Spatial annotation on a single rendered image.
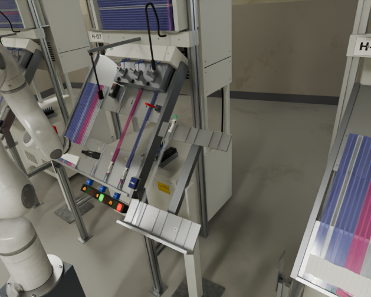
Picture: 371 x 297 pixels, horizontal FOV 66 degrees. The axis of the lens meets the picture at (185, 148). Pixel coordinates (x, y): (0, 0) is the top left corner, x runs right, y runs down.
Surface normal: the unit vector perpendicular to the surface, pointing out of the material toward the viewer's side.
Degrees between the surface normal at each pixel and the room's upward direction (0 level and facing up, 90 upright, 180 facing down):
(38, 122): 55
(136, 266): 0
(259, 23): 90
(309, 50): 90
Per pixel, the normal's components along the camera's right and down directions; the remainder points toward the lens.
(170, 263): -0.08, -0.87
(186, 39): -0.60, 0.44
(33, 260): 0.87, 0.18
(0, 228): 0.40, -0.65
